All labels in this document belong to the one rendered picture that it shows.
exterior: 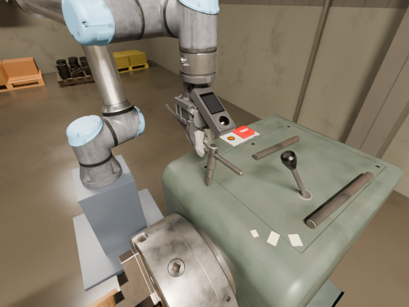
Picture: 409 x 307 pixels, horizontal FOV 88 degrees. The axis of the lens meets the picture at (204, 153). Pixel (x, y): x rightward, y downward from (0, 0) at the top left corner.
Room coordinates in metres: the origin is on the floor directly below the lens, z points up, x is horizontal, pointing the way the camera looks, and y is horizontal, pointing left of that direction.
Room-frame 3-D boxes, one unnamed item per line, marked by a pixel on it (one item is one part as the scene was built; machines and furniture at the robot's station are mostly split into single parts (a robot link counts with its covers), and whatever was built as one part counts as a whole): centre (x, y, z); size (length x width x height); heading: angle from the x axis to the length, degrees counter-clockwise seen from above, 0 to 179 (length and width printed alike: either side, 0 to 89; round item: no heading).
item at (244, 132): (0.69, -0.15, 1.26); 0.06 x 0.06 x 0.02; 37
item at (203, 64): (0.46, 0.01, 1.56); 0.08 x 0.08 x 0.05
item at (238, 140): (0.68, -0.13, 1.23); 0.13 x 0.08 x 0.06; 127
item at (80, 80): (5.70, 3.31, 0.24); 1.36 x 0.96 x 0.49; 33
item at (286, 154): (0.36, -0.18, 1.38); 0.04 x 0.03 x 0.05; 127
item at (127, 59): (6.62, 2.34, 0.20); 1.17 x 0.85 x 0.41; 123
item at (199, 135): (0.46, 0.03, 1.37); 0.06 x 0.03 x 0.09; 37
